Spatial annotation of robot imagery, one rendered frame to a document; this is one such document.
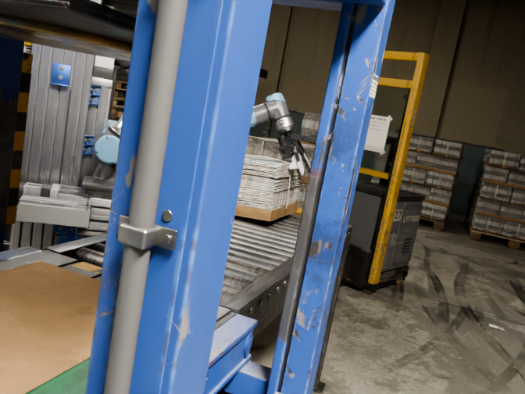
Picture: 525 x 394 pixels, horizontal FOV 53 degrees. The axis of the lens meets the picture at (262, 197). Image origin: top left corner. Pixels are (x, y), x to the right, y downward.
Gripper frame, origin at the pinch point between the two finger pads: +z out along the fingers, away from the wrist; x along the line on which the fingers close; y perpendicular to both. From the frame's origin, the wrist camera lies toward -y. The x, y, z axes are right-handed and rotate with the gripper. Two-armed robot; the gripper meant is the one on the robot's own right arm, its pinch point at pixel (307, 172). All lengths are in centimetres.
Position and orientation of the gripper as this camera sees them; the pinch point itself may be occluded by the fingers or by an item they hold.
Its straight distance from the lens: 218.0
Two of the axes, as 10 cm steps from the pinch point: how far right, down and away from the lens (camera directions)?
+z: 3.5, 9.4, -0.4
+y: -8.7, 3.3, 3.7
